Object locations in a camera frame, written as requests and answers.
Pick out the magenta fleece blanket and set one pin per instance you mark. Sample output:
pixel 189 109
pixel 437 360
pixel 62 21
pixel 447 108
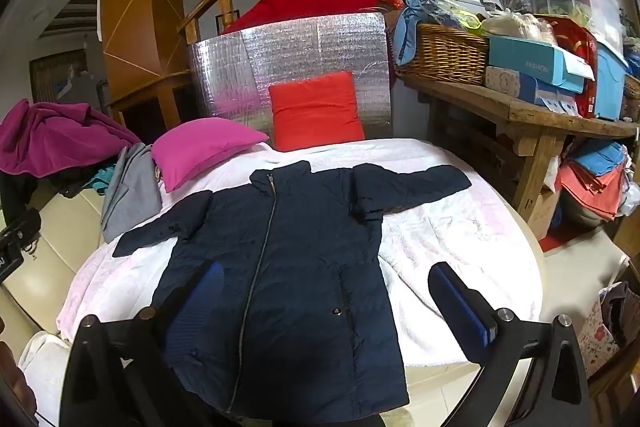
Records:
pixel 55 132

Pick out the red gift box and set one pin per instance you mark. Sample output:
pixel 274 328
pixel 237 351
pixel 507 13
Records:
pixel 582 42

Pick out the blue shoe box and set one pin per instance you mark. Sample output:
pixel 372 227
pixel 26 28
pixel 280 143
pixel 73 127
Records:
pixel 530 62

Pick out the white pink blanket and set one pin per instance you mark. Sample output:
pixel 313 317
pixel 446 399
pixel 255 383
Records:
pixel 450 232

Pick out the cream sofa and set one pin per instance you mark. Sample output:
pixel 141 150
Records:
pixel 55 257

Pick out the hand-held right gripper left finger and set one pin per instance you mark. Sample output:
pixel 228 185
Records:
pixel 202 299

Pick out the floral paper bag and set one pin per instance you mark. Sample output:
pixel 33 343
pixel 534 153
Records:
pixel 597 337

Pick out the wicker basket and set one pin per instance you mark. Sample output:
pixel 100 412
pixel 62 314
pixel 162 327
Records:
pixel 445 54

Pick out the red pillow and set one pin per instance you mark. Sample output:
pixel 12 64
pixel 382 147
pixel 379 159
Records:
pixel 315 112

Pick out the blue plastic bin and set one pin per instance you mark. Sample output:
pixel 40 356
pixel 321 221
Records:
pixel 610 82

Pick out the white patterned box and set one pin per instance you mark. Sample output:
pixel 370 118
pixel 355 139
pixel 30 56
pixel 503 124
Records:
pixel 505 79

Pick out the silver foil insulation panel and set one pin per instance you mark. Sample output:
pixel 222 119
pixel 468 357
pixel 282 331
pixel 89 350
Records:
pixel 300 52

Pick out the teal cloth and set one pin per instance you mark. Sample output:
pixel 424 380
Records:
pixel 102 179

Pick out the pile of orange blue cloths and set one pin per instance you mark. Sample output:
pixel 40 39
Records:
pixel 595 187

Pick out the light blue cloth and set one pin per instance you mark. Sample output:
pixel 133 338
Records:
pixel 407 32

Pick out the orange wooden column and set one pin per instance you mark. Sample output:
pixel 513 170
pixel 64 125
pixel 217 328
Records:
pixel 140 7

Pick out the wooden side table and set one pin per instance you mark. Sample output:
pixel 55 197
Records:
pixel 500 107

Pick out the grey garment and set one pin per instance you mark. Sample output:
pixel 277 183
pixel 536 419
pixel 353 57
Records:
pixel 130 192

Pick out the cardboard box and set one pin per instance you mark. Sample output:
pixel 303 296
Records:
pixel 542 212

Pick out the navy zip jacket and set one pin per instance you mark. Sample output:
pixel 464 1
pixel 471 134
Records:
pixel 300 282

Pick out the magenta pillow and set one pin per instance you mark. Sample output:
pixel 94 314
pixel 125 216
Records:
pixel 200 147

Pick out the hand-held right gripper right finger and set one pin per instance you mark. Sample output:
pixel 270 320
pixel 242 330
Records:
pixel 457 307

